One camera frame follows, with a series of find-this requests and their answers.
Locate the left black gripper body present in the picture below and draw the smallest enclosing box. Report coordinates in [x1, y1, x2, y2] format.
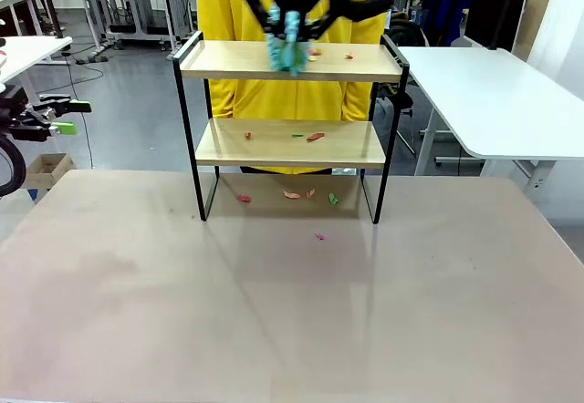
[0, 86, 51, 142]

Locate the teal microfiber duster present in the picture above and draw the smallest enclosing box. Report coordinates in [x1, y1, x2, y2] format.
[266, 5, 308, 78]

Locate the person left forearm yellow sleeve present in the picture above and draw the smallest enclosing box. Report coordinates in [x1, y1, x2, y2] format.
[341, 81, 371, 122]

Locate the person right forearm yellow sleeve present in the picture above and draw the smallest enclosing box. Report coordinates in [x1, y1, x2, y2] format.
[210, 78, 238, 119]

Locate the cardboard box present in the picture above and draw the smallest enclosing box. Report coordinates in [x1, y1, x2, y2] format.
[25, 152, 77, 191]

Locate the small white desk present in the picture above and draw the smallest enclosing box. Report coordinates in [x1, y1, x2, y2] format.
[0, 36, 74, 103]

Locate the person in yellow hoodie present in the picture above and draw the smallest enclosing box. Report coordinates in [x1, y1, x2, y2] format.
[194, 0, 388, 175]

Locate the black stand pole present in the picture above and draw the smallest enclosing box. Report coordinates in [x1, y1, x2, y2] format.
[36, 0, 64, 39]

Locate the black office chair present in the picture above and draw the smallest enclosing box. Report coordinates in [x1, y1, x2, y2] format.
[377, 81, 417, 158]

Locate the blue jacket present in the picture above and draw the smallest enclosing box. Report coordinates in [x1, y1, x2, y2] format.
[423, 0, 467, 47]

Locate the black monitor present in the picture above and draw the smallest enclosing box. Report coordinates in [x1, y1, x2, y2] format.
[464, 0, 527, 51]

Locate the large white desk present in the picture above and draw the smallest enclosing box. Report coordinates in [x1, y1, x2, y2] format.
[394, 45, 584, 203]

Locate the brown board panel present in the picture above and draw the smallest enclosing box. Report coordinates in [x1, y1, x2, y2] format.
[514, 0, 556, 62]

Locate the black floor cable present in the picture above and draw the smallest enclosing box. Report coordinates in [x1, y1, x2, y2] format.
[62, 46, 107, 170]

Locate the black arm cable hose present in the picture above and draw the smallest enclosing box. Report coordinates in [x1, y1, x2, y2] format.
[0, 133, 27, 197]

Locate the black frame wooden shelf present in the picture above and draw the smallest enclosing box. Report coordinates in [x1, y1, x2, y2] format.
[172, 30, 411, 225]

